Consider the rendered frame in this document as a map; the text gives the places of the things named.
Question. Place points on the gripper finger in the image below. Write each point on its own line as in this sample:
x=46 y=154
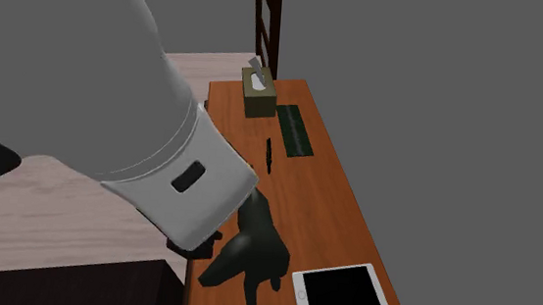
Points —
x=225 y=266
x=251 y=299

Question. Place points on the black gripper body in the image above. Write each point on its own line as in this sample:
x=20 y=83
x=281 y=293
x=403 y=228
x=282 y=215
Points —
x=260 y=237

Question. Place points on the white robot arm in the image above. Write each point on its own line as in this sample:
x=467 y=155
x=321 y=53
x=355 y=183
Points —
x=89 y=86

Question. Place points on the brown wooden desk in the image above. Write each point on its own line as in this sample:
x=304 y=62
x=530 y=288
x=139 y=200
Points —
x=315 y=208

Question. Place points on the black pen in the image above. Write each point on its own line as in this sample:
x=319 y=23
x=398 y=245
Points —
x=268 y=155

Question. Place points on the white tablet with black screen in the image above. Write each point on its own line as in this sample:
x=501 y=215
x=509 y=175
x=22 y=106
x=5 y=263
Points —
x=341 y=292

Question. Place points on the dark green flat keyboard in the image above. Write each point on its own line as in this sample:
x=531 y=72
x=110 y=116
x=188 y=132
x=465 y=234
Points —
x=294 y=130

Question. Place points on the olive tissue box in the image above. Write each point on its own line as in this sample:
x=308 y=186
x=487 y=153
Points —
x=260 y=96

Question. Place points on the dark brown ladder shelf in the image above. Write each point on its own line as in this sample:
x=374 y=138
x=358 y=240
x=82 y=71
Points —
x=267 y=22

